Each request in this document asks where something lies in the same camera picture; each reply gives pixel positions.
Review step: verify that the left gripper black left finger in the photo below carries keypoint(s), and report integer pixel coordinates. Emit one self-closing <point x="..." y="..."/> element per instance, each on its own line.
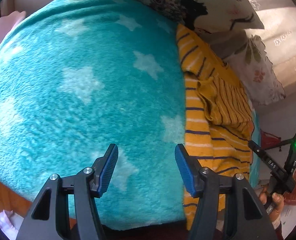
<point x="48" y="216"/>

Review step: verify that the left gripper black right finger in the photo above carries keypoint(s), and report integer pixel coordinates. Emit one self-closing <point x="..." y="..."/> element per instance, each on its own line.
<point x="245" y="216"/>

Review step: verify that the yellow striped small sweater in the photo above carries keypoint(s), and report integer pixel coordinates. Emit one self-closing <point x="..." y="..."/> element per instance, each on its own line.
<point x="219" y="120"/>

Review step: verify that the white knit sleeve cuff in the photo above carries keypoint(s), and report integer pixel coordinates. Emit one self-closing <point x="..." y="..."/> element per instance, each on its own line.
<point x="277" y="222"/>

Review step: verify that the white floral frilled pillow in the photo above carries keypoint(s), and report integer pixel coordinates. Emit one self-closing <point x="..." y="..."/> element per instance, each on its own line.
<point x="248" y="59"/>

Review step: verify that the teal star fleece blanket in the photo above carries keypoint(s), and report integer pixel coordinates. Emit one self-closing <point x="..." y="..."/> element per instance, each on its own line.
<point x="79" y="75"/>

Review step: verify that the white pillow with woman print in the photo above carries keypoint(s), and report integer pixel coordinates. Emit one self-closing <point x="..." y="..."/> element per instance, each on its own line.
<point x="209" y="16"/>

